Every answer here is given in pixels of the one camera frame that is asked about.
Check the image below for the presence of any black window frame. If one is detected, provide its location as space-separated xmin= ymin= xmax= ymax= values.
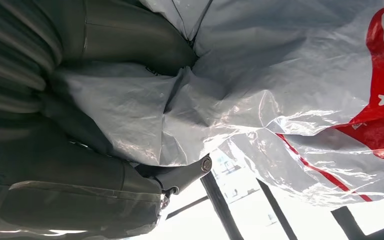
xmin=165 ymin=172 xmax=384 ymax=240

